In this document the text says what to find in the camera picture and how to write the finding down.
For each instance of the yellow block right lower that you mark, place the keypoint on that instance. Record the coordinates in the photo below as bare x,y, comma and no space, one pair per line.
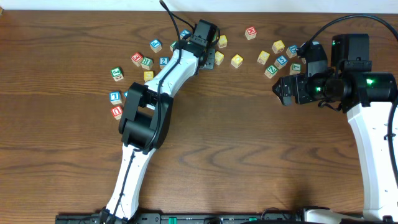
263,57

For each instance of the green R block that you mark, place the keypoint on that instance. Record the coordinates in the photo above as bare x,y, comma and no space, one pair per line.
147,63

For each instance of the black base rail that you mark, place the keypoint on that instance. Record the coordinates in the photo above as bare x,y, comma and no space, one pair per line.
156,218

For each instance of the green F block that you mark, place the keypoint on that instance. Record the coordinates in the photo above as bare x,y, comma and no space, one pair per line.
172,46

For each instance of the blue L block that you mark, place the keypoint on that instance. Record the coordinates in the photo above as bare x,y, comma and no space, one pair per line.
115,98

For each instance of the yellow block right upper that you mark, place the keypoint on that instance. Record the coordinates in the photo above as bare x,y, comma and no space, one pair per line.
278,47

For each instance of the blue 2 block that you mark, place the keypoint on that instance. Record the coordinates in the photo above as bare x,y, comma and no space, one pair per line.
163,61

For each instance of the yellow G block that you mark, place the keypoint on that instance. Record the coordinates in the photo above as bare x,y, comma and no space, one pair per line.
148,76

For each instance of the green J block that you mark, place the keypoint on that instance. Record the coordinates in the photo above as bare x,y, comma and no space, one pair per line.
117,74

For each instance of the red H block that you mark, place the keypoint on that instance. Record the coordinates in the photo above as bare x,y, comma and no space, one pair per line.
250,33

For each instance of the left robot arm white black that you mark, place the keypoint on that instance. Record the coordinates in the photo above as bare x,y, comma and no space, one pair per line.
145,122

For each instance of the yellow block top centre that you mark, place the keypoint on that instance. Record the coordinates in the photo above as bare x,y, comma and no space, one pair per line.
222,42

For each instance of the yellow O block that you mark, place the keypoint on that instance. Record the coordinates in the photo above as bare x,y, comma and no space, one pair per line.
237,61

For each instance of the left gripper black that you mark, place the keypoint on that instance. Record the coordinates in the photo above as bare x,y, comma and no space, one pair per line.
210,59

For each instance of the blue X block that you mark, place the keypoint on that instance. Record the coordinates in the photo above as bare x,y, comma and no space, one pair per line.
185,34

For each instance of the green Z block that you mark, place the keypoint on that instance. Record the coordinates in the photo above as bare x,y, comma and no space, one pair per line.
271,71

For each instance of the red U block lower left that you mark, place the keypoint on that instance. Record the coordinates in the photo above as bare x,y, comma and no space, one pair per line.
117,112

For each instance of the blue P block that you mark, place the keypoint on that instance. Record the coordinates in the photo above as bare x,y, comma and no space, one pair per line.
156,45

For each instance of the blue block right upper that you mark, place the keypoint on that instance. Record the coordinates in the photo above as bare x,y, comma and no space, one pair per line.
292,51

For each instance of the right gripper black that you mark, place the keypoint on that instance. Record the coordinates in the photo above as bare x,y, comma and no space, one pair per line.
298,89

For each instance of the yellow block middle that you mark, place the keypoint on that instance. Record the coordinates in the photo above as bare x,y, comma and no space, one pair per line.
219,57

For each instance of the blue 5 block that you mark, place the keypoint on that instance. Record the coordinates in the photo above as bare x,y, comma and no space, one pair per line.
280,62

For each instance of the green 7 block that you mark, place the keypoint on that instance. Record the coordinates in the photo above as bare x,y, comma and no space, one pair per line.
295,68

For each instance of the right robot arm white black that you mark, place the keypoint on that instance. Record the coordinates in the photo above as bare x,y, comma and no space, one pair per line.
369,100

